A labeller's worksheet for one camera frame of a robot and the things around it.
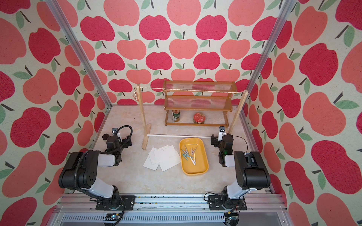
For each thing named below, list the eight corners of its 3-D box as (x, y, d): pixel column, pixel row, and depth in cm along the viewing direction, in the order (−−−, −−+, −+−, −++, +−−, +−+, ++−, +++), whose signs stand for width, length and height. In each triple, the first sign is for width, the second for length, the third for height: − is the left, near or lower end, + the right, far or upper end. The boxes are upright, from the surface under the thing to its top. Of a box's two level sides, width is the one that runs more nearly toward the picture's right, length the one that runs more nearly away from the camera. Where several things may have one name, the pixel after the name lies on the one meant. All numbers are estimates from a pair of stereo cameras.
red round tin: (193, 124, 111) (194, 120, 107) (193, 116, 116) (193, 112, 113) (205, 124, 111) (205, 120, 107) (203, 116, 116) (204, 112, 113)
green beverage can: (172, 123, 111) (171, 113, 102) (172, 119, 114) (171, 109, 105) (180, 123, 111) (180, 113, 102) (180, 119, 114) (180, 109, 105)
